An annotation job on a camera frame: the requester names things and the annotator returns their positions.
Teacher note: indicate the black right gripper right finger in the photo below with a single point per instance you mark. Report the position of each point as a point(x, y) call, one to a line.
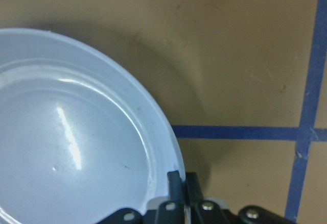
point(193, 193)

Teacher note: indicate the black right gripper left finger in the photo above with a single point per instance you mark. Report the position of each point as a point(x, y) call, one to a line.
point(175, 187)

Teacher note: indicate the blue plate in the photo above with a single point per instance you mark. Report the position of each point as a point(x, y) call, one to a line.
point(80, 136)

